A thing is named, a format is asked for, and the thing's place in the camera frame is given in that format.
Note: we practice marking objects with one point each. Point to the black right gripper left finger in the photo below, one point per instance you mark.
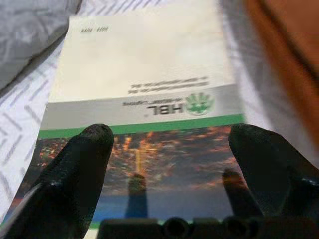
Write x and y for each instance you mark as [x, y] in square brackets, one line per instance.
[64, 189]

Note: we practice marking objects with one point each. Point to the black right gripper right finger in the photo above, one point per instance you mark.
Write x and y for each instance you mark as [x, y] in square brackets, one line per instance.
[274, 171]

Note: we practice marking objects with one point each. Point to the white booklet with city photo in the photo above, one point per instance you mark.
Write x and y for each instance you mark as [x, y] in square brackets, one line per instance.
[149, 62]

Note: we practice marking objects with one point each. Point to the white patterned bed sheet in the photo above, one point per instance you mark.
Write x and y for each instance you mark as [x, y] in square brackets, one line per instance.
[22, 117]

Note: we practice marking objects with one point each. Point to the orange-brown wooden headboard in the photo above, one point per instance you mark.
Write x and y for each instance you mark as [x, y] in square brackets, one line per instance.
[294, 49]

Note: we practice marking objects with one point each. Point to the grey crumpled blanket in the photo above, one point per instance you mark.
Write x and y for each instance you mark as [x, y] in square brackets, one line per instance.
[30, 37]

